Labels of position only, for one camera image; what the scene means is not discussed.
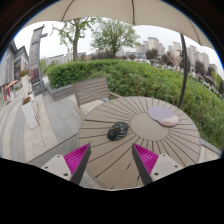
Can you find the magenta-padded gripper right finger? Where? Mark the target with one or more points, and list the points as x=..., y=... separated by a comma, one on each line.
x=165, y=166

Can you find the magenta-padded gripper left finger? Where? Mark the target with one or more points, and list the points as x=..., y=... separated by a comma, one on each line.
x=58, y=165

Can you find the black computer mouse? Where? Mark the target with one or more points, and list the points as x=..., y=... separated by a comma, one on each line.
x=117, y=130

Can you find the lavender mouse pad with wrist rest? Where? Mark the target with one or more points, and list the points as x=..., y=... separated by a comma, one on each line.
x=161, y=115

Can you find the white planter with flowers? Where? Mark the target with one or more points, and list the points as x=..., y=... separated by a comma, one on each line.
x=29, y=113
x=25, y=81

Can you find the brown slatted outdoor chair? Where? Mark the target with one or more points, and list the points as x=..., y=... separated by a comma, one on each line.
x=90, y=90

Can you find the green hedge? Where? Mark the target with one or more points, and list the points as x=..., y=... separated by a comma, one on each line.
x=146, y=80

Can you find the dark grey shopfront building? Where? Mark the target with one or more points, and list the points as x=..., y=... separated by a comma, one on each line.
x=10, y=66

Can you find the grey sign pillar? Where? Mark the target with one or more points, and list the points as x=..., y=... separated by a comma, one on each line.
x=34, y=53

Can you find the tall sparse-leaved tree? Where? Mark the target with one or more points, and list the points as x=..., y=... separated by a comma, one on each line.
x=75, y=43

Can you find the round leafy green tree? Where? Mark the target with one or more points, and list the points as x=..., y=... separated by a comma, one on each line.
x=113, y=33

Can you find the beige patio umbrella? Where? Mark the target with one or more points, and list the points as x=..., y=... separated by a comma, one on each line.
x=100, y=10

